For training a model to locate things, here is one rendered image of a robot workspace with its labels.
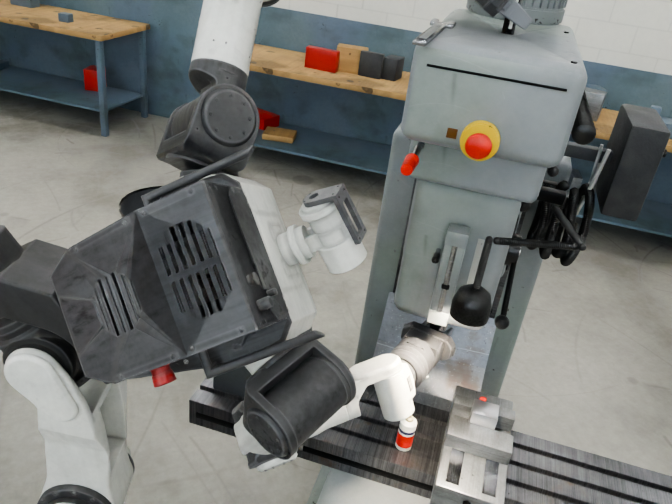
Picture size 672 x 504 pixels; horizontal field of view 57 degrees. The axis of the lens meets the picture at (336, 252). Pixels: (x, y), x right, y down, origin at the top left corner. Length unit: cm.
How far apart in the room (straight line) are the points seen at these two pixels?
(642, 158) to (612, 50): 404
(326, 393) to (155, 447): 194
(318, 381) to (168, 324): 24
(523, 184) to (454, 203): 14
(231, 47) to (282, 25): 481
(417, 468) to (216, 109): 100
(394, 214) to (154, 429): 159
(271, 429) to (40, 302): 39
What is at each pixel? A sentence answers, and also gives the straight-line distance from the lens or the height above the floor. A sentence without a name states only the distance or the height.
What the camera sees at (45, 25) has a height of 88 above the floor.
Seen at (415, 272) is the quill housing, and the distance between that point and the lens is 127.
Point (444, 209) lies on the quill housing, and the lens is 120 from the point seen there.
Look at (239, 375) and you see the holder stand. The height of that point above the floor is 99.
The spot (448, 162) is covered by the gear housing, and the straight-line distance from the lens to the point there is 113.
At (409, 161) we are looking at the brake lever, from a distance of 101.
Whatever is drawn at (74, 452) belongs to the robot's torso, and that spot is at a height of 117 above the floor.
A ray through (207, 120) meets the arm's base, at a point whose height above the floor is 177.
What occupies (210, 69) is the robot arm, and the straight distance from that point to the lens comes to 98.
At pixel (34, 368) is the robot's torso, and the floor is 138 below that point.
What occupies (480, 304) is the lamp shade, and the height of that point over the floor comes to 147.
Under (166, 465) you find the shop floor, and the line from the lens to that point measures 274.
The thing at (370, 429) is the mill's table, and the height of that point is 92.
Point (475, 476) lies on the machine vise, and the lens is 150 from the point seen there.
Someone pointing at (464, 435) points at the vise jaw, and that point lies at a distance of 152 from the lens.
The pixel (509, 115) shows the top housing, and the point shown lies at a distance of 100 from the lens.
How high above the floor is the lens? 205
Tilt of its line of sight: 29 degrees down
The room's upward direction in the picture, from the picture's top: 8 degrees clockwise
